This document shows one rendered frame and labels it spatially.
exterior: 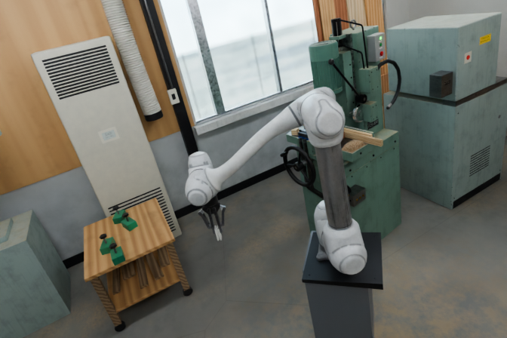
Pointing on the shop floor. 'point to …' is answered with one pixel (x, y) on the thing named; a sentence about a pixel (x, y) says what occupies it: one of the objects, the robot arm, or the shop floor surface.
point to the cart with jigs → (131, 257)
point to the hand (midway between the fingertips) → (218, 232)
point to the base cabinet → (379, 209)
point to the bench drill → (30, 278)
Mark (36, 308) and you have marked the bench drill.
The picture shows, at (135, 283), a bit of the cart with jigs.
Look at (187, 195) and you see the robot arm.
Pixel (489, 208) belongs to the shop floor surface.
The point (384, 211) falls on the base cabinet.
